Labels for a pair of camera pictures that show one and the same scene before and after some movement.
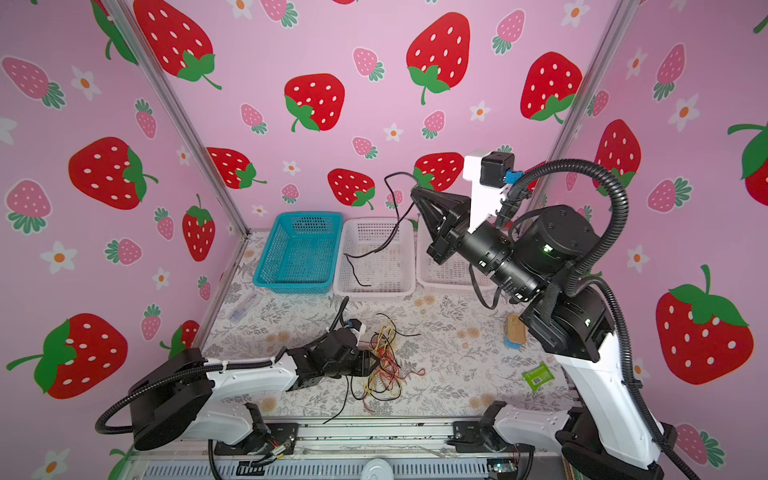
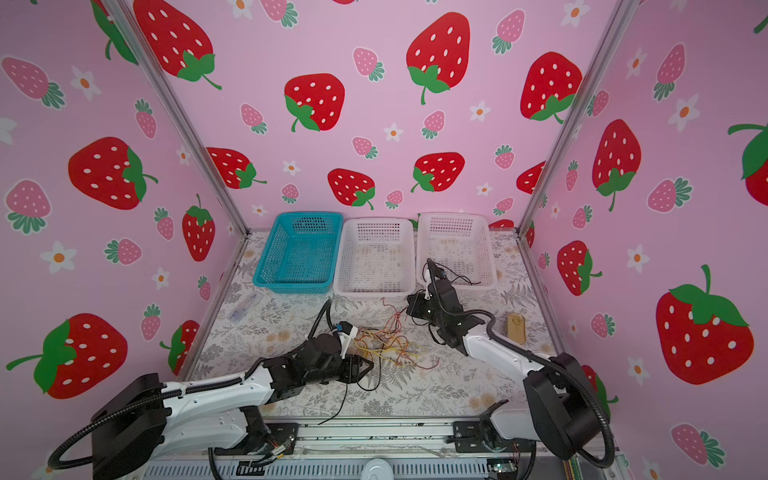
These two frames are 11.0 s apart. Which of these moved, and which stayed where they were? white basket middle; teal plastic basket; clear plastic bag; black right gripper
Moved: black right gripper
Stayed: white basket middle; teal plastic basket; clear plastic bag
